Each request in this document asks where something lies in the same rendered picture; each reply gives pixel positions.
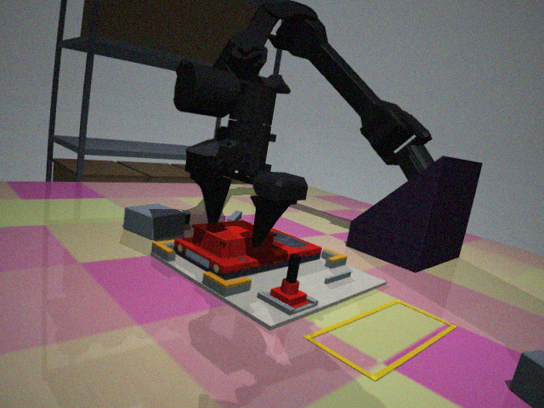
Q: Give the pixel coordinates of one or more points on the yellow rectangular outline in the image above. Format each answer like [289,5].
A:
[398,362]

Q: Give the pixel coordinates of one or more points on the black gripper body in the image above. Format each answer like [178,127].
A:
[275,186]

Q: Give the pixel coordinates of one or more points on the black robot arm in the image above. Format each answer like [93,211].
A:
[231,86]

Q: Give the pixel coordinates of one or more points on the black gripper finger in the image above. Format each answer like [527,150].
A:
[214,193]
[266,215]

